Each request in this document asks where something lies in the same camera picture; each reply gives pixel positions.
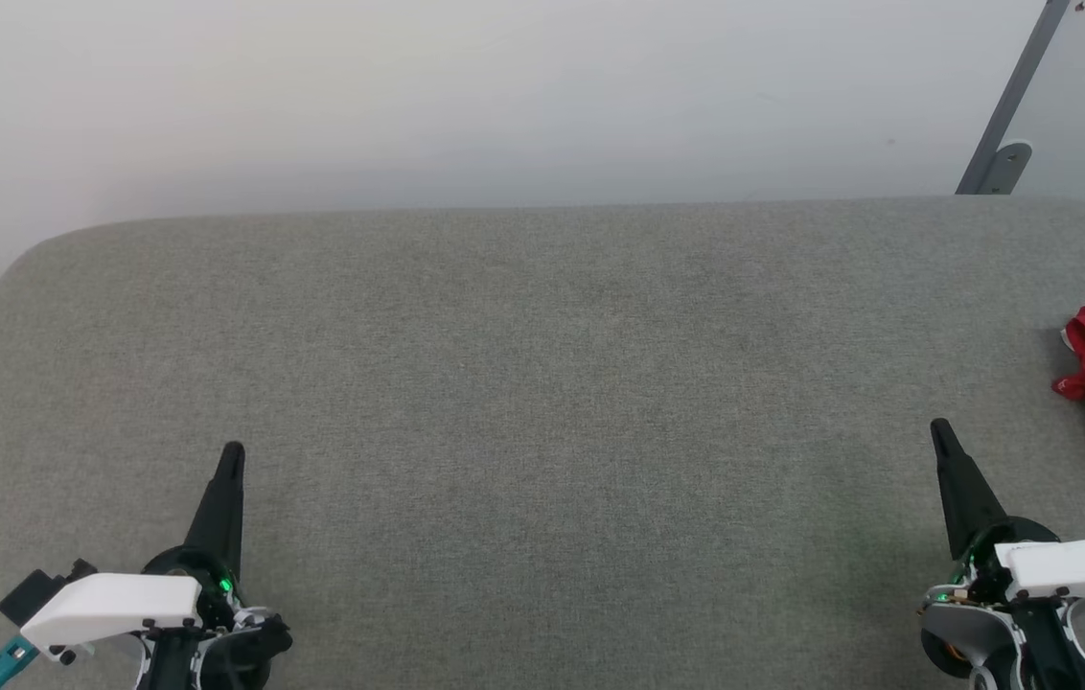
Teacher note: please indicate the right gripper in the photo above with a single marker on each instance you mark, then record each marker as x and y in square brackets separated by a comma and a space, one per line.
[1079, 570]

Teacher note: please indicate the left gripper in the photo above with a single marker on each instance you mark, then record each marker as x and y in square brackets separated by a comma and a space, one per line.
[111, 609]

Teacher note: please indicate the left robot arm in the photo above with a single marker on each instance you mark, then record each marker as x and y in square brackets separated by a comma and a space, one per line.
[236, 652]

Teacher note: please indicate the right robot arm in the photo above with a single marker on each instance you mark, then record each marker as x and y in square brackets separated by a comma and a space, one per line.
[1041, 642]

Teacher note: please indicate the grey fabric sofa cushion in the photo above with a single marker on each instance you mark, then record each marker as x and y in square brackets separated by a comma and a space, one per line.
[542, 402]

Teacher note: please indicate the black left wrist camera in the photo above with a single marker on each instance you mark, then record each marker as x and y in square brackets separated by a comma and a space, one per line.
[25, 596]

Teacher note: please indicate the grey post bracket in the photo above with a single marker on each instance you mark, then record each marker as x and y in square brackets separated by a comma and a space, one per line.
[1007, 168]

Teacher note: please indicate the grey metal post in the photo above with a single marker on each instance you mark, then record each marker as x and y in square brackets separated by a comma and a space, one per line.
[1017, 86]

